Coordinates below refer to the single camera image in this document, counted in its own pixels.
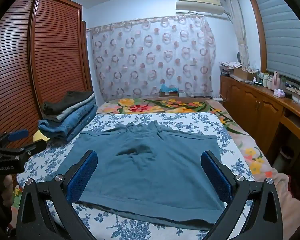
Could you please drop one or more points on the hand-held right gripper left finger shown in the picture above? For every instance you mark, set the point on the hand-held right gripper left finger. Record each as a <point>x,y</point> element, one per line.
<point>82,177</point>

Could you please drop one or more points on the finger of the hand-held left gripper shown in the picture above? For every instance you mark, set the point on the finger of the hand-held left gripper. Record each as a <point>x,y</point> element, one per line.
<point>32,147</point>
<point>17,134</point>

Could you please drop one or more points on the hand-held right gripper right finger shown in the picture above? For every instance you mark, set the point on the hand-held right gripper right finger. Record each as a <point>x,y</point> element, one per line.
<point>216,177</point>

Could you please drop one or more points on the teal blue shirt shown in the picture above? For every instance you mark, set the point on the teal blue shirt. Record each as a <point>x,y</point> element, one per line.
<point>150,175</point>

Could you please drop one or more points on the person's left forearm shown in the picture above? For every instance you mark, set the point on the person's left forearm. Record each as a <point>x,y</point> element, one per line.
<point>0,217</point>

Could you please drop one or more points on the grey folded pants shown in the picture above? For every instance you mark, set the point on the grey folded pants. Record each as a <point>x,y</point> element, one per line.
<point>72,111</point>

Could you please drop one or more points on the person's left hand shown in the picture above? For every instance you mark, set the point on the person's left hand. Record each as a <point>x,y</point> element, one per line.
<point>6,188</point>

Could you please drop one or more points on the yellow plush toy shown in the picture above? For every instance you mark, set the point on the yellow plush toy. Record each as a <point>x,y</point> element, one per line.
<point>40,137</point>

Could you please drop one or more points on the blue folded jeans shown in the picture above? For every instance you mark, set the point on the blue folded jeans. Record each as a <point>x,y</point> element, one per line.
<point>65,122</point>
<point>75,131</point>

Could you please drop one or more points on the blue floral bed sheet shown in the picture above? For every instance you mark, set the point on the blue floral bed sheet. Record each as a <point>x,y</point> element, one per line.
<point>190,122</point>

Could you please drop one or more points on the grey trash bin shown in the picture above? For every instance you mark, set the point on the grey trash bin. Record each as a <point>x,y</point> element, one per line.
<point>282,160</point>

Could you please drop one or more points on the wooden cabinet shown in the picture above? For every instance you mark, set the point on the wooden cabinet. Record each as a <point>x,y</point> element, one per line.
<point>255,112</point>

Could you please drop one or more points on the wooden slatted wardrobe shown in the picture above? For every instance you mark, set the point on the wooden slatted wardrobe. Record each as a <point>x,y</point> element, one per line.
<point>55,55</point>

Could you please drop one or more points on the colourful floral blanket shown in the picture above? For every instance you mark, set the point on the colourful floral blanket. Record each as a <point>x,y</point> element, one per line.
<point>165,105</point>

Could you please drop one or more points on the blue plastic bag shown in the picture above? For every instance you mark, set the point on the blue plastic bag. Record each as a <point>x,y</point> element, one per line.
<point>168,88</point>

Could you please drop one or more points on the pink tissue box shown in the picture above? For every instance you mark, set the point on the pink tissue box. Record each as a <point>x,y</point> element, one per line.
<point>280,93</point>

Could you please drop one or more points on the open cardboard box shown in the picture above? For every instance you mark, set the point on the open cardboard box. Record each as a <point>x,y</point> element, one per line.
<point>243,74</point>

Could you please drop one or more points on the white lotion bottle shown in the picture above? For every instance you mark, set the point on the white lotion bottle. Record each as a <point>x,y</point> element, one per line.
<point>265,81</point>

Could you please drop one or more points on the small black box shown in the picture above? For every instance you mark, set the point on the small black box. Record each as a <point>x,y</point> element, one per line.
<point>288,96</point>

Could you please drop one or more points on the stack of printed cloths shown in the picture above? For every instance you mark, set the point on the stack of printed cloths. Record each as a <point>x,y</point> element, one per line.
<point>228,66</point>

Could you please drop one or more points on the pink bottle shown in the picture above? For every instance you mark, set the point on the pink bottle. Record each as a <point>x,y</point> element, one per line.
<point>276,81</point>

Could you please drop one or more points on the green bottle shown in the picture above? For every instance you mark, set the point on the green bottle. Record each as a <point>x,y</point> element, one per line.
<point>283,84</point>

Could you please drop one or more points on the circle patterned curtain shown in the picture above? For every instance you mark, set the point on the circle patterned curtain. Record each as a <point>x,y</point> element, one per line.
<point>152,60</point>

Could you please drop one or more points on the beige window curtain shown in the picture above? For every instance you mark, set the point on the beige window curtain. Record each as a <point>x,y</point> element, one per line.
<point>240,30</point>

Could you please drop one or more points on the grey window blind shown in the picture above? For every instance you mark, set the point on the grey window blind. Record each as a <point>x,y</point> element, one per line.
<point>282,35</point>

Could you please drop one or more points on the white air conditioner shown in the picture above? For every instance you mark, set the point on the white air conditioner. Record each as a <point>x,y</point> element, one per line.
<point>202,2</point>

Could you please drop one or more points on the wooden window frame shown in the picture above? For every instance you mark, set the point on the wooden window frame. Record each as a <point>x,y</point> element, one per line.
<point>258,30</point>

